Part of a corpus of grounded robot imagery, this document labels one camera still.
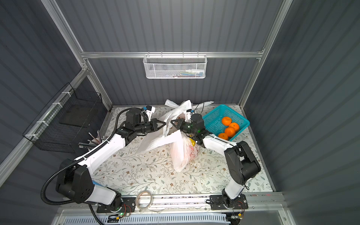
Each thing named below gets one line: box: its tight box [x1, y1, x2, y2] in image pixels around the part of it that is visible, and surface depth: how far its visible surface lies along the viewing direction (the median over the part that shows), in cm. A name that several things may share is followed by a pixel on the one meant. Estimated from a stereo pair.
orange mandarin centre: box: [225, 127, 236, 138], surface depth 98 cm
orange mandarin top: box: [221, 116, 233, 127], surface depth 107 cm
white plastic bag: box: [136, 99, 192, 154], surface depth 79 cm
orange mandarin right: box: [228, 122, 240, 133], surface depth 104 cm
